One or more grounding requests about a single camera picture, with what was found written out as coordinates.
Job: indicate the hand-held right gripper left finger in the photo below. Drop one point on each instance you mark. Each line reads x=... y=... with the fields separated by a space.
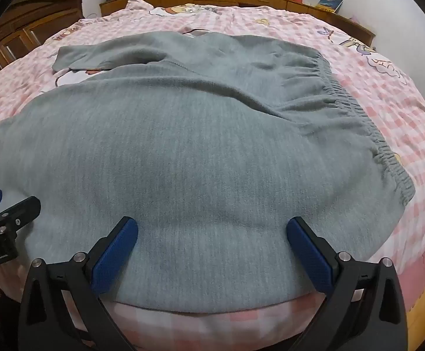
x=113 y=257

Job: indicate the grey pants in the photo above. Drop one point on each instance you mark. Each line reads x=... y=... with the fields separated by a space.
x=183 y=175

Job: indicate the pink checked cartoon blanket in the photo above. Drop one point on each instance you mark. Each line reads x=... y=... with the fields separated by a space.
x=388 y=91

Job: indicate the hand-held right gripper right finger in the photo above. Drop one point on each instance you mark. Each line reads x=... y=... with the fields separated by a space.
x=310 y=259

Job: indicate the wooden wardrobe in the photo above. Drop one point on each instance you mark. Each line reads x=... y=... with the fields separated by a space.
x=15 y=33

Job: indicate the blue box on shelf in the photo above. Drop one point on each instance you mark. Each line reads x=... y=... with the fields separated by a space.
x=328 y=3

